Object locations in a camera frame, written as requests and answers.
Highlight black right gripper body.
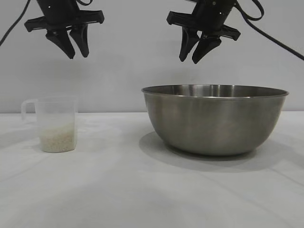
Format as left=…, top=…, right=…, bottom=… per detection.
left=166, top=0, right=241, bottom=41

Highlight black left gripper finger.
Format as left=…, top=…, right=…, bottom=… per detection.
left=45, top=29, right=76, bottom=59
left=67, top=23, right=90, bottom=58

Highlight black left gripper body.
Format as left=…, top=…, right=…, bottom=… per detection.
left=24, top=0, right=105, bottom=33

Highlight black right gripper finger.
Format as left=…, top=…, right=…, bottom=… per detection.
left=191, top=37, right=223, bottom=64
left=179, top=26, right=201, bottom=62

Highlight clear plastic measuring cup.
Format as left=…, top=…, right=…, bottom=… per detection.
left=21, top=95, right=79, bottom=153

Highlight stainless steel mixing bowl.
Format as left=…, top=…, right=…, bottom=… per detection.
left=141, top=84, right=290, bottom=156

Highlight white rice grains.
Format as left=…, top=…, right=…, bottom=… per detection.
left=39, top=120, right=78, bottom=152

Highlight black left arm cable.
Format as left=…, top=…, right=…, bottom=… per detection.
left=0, top=0, right=27, bottom=46

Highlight black looped right arm cable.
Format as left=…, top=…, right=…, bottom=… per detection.
left=247, top=0, right=265, bottom=21

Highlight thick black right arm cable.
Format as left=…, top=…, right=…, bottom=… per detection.
left=234, top=0, right=304, bottom=60

